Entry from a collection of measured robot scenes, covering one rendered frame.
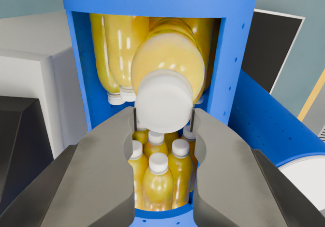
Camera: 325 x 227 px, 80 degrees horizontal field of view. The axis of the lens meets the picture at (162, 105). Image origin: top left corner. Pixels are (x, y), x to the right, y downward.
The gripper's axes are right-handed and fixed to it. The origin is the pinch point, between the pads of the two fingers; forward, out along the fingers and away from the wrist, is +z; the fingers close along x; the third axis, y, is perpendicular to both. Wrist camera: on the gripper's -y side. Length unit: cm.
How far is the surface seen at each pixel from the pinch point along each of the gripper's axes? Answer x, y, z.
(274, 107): 47, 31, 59
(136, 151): -5.1, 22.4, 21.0
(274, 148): 37, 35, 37
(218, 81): 7.3, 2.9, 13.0
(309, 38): 105, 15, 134
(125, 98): -6.7, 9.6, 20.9
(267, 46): 69, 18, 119
